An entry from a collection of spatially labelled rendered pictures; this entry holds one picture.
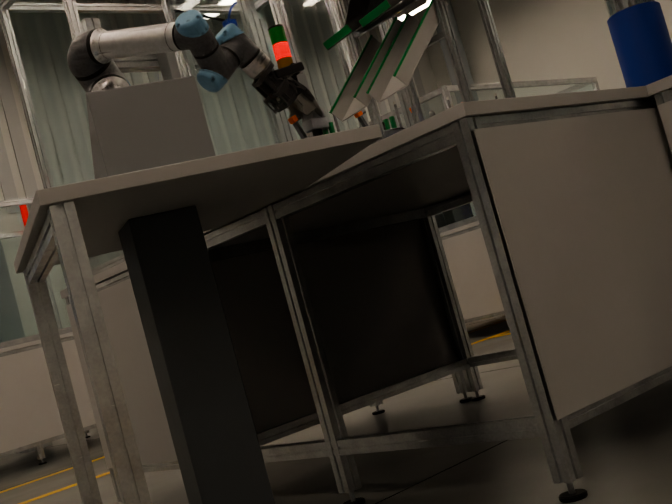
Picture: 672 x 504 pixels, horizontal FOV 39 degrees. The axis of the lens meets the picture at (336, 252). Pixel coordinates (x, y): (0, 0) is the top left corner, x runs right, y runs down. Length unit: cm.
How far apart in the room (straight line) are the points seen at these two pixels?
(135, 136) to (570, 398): 110
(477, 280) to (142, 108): 567
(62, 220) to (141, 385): 162
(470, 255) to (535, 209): 554
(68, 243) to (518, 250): 91
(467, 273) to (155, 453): 470
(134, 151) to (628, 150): 120
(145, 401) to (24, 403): 414
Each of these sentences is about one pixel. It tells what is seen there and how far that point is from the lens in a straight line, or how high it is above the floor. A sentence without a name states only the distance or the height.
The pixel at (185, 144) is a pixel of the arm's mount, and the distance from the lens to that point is 220.
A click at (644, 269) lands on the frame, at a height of 41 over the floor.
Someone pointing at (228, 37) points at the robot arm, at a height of 130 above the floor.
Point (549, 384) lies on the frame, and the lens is 204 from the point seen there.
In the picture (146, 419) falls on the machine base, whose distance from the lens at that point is 338.
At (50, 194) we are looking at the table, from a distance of 179.
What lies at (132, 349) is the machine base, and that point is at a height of 57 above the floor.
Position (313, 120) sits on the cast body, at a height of 105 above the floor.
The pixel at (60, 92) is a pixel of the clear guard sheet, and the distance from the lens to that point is 361.
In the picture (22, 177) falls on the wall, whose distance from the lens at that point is 1123.
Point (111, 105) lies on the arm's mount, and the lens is 219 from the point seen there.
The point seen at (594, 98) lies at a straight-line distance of 242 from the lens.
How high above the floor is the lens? 51
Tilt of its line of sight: 3 degrees up
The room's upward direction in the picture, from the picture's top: 15 degrees counter-clockwise
